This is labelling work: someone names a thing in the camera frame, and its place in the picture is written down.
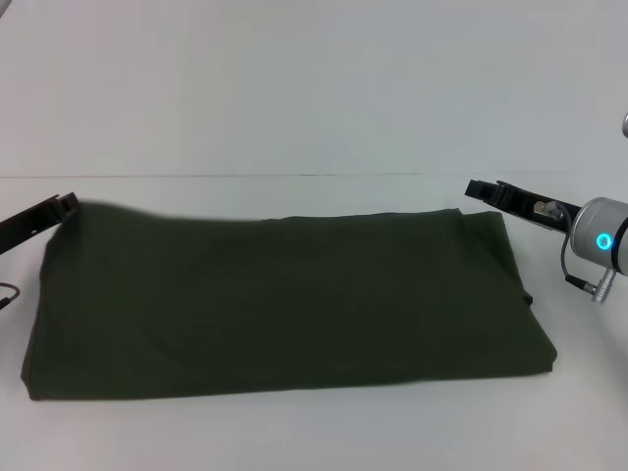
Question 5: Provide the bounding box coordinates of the right wrist cable with connectors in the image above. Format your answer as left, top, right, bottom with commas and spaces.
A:
533, 199, 620, 306

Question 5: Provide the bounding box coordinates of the dark green t-shirt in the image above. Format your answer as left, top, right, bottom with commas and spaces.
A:
20, 198, 558, 403

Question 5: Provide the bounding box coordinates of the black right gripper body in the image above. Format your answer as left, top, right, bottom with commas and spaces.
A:
508, 183, 581, 233

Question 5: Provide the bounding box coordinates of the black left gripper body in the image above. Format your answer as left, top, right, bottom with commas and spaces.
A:
0, 204, 41, 257

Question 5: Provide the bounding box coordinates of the dark red left wrist cable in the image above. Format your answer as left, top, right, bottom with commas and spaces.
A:
0, 281, 22, 309

